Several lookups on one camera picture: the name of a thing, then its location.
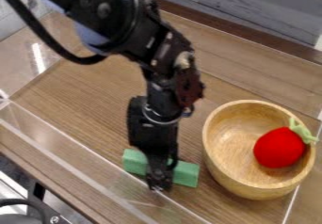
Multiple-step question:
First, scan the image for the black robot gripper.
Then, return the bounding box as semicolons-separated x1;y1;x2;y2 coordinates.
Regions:
127;96;182;191

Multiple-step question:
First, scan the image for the black metal table leg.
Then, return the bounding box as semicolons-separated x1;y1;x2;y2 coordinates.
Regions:
29;182;73;224

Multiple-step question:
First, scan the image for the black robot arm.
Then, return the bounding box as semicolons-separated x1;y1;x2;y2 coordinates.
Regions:
49;0;205;190

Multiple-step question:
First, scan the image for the clear acrylic barrier wall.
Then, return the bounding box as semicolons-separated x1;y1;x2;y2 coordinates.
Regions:
0;94;210;224

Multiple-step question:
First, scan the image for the brown wooden bowl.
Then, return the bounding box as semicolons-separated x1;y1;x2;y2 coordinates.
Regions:
204;100;316;200

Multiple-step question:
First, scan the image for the green rectangular block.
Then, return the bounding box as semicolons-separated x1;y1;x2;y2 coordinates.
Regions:
122;149;201;188

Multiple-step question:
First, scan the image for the black cable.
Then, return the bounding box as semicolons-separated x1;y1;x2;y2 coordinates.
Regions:
0;0;111;66

